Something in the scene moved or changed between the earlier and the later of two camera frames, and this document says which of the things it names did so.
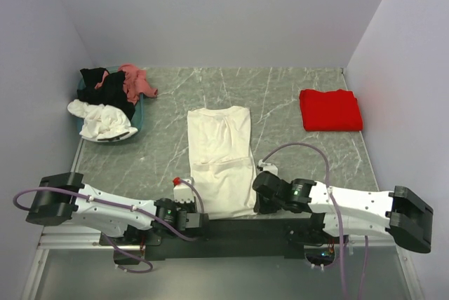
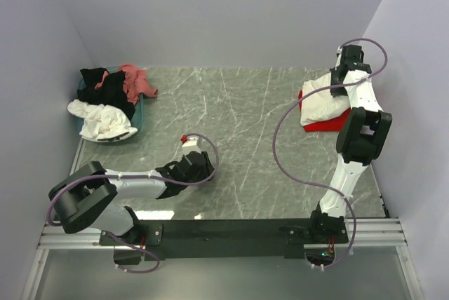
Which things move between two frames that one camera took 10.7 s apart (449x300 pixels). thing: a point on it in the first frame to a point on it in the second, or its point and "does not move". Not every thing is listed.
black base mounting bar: (236, 238) does not move
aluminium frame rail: (57, 240) does not move
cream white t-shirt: (222, 160) to (321, 105)
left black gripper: (191, 205) to (207, 172)
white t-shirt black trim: (102, 122) does not move
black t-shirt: (111, 92) does not move
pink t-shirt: (135, 83) does not move
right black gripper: (261, 208) to (337, 92)
